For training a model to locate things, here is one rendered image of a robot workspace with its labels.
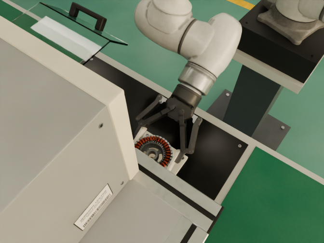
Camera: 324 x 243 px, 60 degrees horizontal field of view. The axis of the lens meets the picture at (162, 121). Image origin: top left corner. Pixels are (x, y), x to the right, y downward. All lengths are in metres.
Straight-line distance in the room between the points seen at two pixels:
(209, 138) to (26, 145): 0.67
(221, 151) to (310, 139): 1.15
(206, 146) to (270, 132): 1.03
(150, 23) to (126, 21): 1.66
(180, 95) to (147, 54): 1.44
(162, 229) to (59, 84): 0.24
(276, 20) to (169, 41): 0.47
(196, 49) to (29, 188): 0.57
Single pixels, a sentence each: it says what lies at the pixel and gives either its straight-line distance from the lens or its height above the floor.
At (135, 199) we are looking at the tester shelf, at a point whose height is 1.11.
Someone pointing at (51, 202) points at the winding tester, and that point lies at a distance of 0.29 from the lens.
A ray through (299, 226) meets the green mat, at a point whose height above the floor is 0.75.
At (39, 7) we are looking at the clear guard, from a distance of 0.83.
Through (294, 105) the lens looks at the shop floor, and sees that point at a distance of 2.04.
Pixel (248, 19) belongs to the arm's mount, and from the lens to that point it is 1.12.
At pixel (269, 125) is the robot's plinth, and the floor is 0.02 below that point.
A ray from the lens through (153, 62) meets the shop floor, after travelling 2.09.
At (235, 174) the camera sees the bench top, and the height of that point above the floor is 0.75.
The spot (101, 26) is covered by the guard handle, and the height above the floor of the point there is 1.05.
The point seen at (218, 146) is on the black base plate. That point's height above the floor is 0.77.
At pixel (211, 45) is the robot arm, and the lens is 0.73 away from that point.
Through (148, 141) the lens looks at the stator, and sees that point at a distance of 0.77.
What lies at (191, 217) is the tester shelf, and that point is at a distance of 0.42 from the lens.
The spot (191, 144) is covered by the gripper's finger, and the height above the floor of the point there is 0.88.
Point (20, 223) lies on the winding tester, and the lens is 0.28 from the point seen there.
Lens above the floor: 1.53
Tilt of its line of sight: 59 degrees down
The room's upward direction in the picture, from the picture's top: straight up
